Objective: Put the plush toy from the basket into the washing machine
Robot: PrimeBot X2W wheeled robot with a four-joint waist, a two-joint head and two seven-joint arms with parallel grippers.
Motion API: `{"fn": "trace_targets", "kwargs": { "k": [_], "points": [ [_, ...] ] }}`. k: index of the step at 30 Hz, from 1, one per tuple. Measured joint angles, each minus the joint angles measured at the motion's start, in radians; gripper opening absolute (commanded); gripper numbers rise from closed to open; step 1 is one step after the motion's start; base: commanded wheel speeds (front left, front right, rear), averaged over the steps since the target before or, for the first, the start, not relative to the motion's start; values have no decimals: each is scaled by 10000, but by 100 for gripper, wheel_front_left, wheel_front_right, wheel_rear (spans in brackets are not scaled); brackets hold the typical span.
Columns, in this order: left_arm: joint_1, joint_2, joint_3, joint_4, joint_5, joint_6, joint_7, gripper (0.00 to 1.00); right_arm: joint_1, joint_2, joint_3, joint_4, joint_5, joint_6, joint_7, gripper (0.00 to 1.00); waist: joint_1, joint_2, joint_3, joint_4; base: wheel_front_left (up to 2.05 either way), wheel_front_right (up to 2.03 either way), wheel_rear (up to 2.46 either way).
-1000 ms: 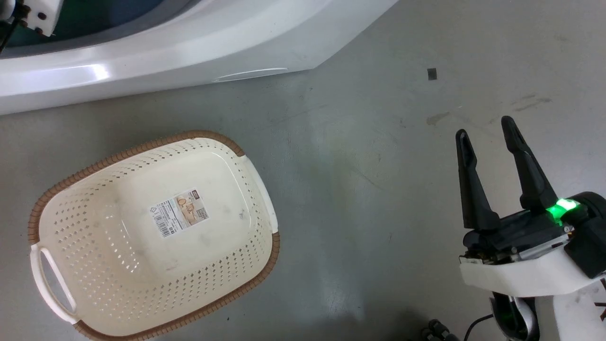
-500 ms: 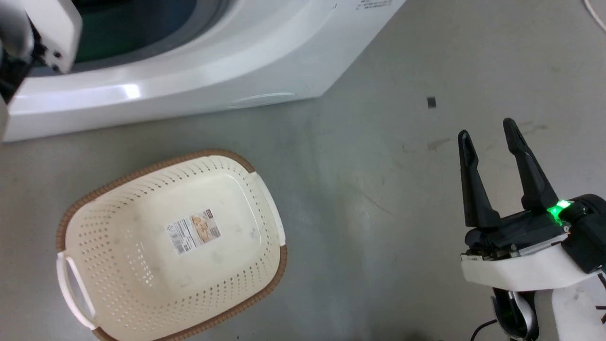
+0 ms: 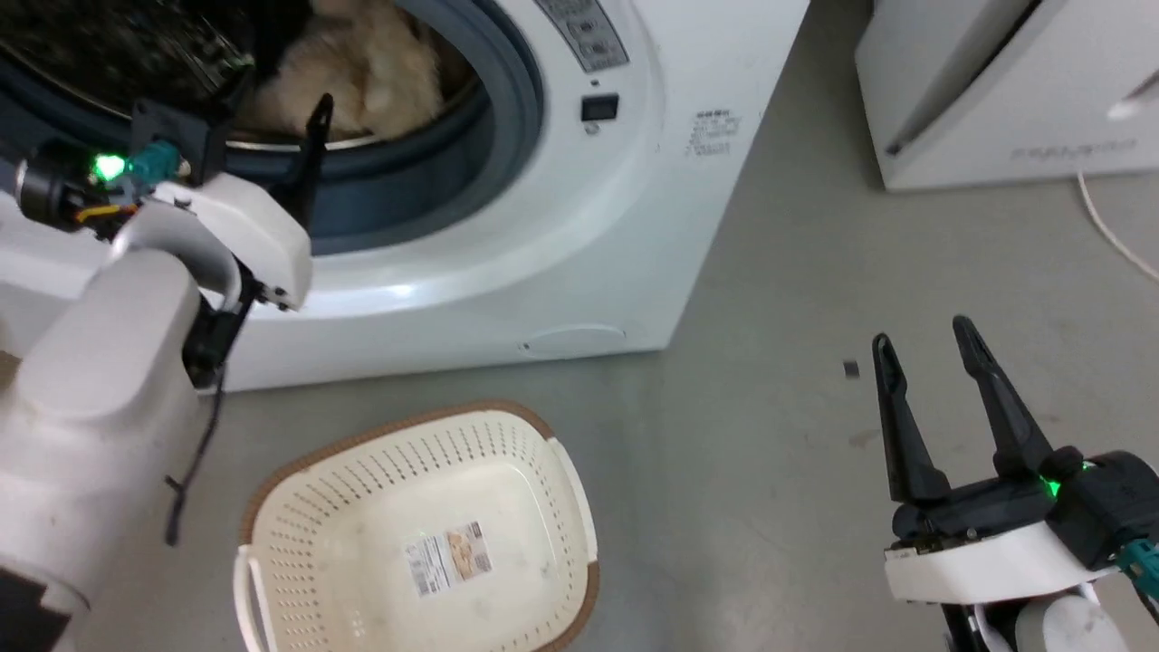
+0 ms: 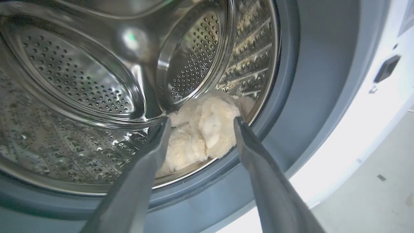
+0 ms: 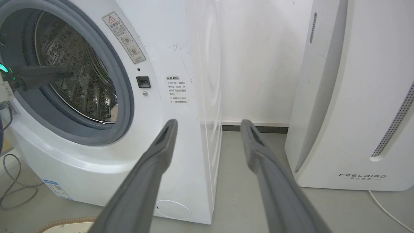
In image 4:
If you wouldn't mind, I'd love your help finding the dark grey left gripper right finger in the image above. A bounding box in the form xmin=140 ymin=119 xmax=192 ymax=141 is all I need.
xmin=234 ymin=116 xmax=326 ymax=233

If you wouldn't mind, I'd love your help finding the white front-load washing machine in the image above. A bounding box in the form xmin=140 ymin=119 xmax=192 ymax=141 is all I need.
xmin=0 ymin=0 xmax=414 ymax=233

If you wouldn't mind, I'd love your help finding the grey rubber door gasket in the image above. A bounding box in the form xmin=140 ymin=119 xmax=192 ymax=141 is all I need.
xmin=0 ymin=0 xmax=392 ymax=233

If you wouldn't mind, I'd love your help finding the black door latch slot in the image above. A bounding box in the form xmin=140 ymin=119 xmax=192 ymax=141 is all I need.
xmin=374 ymin=55 xmax=401 ymax=83

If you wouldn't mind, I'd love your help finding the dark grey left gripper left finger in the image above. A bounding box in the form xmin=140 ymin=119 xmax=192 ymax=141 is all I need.
xmin=80 ymin=117 xmax=172 ymax=233

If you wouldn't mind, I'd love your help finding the cream plush toy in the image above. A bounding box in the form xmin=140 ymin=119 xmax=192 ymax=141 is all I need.
xmin=156 ymin=90 xmax=256 ymax=178

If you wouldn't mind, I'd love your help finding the stainless steel washer drum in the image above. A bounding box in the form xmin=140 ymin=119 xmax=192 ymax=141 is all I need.
xmin=0 ymin=0 xmax=281 ymax=196

